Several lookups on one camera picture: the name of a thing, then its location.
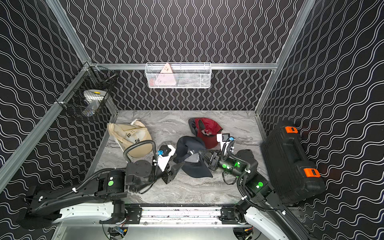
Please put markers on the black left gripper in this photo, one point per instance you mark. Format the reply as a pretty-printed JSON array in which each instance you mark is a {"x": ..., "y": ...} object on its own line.
[{"x": 167, "y": 175}]

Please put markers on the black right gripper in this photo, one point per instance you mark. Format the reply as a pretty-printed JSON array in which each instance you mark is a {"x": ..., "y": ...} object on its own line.
[{"x": 214, "y": 162}]

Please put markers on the beige cap with black lettering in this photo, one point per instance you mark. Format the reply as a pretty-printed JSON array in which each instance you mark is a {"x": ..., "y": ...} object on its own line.
[{"x": 128, "y": 135}]

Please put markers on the red and black cap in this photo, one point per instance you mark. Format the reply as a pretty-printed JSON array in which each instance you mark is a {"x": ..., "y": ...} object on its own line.
[{"x": 207, "y": 130}]

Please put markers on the navy blue baseball cap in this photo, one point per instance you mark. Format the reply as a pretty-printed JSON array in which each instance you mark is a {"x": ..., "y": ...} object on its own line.
[{"x": 187, "y": 152}]

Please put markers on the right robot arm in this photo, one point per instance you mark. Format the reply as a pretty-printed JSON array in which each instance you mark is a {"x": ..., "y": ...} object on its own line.
[{"x": 260, "y": 206}]

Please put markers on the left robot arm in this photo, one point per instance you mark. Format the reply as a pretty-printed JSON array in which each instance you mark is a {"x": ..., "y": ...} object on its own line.
[{"x": 43, "y": 208}]

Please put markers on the dark grey cap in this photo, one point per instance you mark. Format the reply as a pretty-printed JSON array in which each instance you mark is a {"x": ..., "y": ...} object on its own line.
[{"x": 193, "y": 126}]

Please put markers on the black plastic tool case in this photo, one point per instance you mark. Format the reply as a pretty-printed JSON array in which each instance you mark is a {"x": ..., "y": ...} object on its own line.
[{"x": 294, "y": 177}]

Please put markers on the white item in black basket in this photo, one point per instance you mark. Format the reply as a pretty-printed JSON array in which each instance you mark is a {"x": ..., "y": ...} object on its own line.
[{"x": 93, "y": 99}]

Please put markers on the pink triangular card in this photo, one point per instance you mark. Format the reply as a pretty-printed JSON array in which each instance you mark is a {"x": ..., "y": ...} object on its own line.
[{"x": 166, "y": 77}]

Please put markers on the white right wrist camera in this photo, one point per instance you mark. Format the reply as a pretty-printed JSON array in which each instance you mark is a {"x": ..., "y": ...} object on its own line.
[{"x": 224, "y": 140}]

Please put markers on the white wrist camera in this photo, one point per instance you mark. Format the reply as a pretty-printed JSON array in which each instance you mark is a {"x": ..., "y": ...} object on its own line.
[
  {"x": 224, "y": 140},
  {"x": 165, "y": 153}
]

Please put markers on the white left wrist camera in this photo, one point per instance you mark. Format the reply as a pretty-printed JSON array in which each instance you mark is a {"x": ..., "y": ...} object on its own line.
[{"x": 165, "y": 153}]

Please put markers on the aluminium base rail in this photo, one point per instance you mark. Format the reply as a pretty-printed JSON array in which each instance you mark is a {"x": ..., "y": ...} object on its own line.
[{"x": 175, "y": 216}]

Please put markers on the black wire mesh basket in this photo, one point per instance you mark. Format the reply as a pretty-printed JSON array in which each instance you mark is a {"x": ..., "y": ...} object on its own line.
[{"x": 94, "y": 78}]

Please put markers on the white wire wall basket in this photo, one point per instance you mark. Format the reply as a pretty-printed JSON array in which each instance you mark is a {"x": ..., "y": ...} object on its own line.
[{"x": 187, "y": 75}]

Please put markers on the aluminium corner frame post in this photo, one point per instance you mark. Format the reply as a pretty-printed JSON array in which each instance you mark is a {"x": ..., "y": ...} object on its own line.
[{"x": 69, "y": 30}]

